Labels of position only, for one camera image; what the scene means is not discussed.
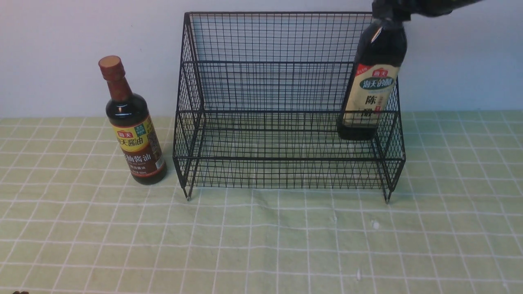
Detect soy sauce bottle red cap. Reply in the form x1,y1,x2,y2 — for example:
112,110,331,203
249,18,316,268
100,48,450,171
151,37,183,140
98,55,168,185

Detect green checkered tablecloth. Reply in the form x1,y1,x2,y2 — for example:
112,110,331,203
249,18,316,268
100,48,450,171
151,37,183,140
0,110,523,294

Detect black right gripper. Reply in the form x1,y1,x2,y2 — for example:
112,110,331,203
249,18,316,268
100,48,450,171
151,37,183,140
372,0,480,21

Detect dark vinegar bottle tan cap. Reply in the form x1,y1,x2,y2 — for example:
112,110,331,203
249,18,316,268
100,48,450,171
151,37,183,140
336,19,407,141

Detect black wire mesh rack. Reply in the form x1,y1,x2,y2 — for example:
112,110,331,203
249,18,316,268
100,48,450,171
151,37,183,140
172,11,406,200

